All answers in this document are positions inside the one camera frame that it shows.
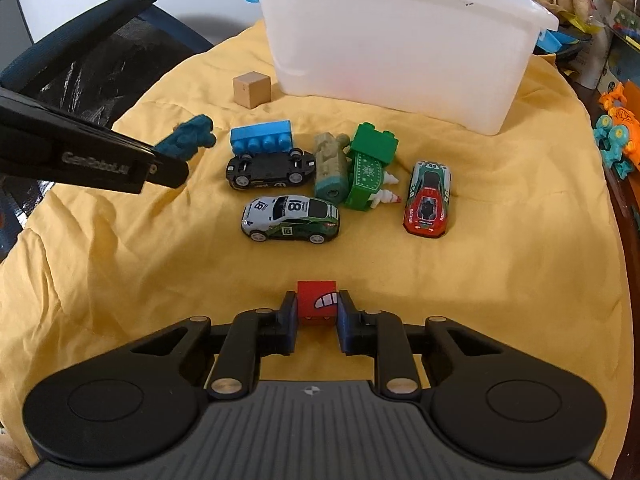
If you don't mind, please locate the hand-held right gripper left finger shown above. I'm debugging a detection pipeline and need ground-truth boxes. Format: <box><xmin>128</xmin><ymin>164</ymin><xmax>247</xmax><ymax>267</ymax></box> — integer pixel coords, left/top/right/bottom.
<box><xmin>127</xmin><ymin>290</ymin><xmax>301</xmax><ymax>402</ymax></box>

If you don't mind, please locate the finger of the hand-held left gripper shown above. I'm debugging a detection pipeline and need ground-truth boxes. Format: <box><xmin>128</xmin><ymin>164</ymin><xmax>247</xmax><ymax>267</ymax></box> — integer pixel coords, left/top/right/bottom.
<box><xmin>144</xmin><ymin>148</ymin><xmax>190</xmax><ymax>190</ymax></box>

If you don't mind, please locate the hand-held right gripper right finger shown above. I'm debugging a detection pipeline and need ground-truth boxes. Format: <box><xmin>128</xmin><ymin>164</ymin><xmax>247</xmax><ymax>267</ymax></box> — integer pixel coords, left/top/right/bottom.
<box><xmin>337</xmin><ymin>290</ymin><xmax>507</xmax><ymax>401</ymax></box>

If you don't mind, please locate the red toy cube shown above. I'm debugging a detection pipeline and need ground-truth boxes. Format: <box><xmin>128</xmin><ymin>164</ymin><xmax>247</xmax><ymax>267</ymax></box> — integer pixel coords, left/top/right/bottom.
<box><xmin>297</xmin><ymin>280</ymin><xmax>337</xmax><ymax>322</ymax></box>

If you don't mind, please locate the blue building brick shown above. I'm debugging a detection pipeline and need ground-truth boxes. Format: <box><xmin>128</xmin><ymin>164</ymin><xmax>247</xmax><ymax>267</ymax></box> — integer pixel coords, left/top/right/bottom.
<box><xmin>230</xmin><ymin>120</ymin><xmax>295</xmax><ymax>157</ymax></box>

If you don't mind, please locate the black toy car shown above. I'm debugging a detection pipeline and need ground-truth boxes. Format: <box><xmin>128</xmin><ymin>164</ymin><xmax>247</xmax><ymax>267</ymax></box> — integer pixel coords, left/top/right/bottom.
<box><xmin>225</xmin><ymin>147</ymin><xmax>317</xmax><ymax>191</ymax></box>

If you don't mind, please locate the white plastic bin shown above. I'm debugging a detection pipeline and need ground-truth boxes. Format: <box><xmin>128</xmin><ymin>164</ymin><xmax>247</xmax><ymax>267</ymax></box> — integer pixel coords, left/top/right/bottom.
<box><xmin>239</xmin><ymin>0</ymin><xmax>560</xmax><ymax>137</ymax></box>

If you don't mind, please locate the black mesh chair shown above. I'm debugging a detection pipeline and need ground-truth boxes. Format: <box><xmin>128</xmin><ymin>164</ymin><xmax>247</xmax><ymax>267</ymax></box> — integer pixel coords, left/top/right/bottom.
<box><xmin>0</xmin><ymin>0</ymin><xmax>216</xmax><ymax>261</ymax></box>

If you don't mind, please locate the yellow blanket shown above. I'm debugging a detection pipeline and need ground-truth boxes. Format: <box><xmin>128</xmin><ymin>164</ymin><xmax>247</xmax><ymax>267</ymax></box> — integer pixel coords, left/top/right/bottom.
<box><xmin>0</xmin><ymin>20</ymin><xmax>632</xmax><ymax>461</ymax></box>

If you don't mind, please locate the white and green toy car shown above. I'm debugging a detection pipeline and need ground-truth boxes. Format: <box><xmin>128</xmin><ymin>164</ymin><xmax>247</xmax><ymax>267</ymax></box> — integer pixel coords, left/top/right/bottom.
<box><xmin>241</xmin><ymin>195</ymin><xmax>342</xmax><ymax>245</ymax></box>

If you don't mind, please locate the wooden cube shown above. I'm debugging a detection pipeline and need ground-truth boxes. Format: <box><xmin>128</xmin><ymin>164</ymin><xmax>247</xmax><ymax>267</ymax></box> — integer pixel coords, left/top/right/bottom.
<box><xmin>233</xmin><ymin>72</ymin><xmax>272</xmax><ymax>109</ymax></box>

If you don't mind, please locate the green toy drill vehicle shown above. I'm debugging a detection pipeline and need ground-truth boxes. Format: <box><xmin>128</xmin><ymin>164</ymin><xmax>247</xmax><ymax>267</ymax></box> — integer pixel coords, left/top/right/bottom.
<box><xmin>344</xmin><ymin>152</ymin><xmax>403</xmax><ymax>211</ymax></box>

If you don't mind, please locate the red and green toy car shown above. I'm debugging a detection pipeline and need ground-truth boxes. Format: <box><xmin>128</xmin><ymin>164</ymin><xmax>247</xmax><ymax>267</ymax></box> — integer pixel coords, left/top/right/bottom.
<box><xmin>402</xmin><ymin>160</ymin><xmax>453</xmax><ymax>238</ymax></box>

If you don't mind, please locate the tan and teal toy figure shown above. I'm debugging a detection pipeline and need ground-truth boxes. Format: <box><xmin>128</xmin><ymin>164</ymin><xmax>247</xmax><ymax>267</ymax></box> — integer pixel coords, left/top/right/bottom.
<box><xmin>314</xmin><ymin>131</ymin><xmax>351</xmax><ymax>206</ymax></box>

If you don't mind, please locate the green building brick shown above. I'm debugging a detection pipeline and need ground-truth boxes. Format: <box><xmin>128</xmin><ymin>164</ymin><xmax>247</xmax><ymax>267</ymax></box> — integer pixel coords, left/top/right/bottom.
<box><xmin>348</xmin><ymin>122</ymin><xmax>400</xmax><ymax>166</ymax></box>

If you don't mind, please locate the blue and black basket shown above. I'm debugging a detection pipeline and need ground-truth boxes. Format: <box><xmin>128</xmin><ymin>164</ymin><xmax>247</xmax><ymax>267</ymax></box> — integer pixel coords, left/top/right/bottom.
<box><xmin>532</xmin><ymin>27</ymin><xmax>608</xmax><ymax>61</ymax></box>

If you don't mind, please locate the toy shapes puzzle box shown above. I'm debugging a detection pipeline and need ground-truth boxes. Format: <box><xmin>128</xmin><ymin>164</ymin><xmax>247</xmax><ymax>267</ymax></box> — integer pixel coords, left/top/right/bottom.
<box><xmin>605</xmin><ymin>0</ymin><xmax>640</xmax><ymax>52</ymax></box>

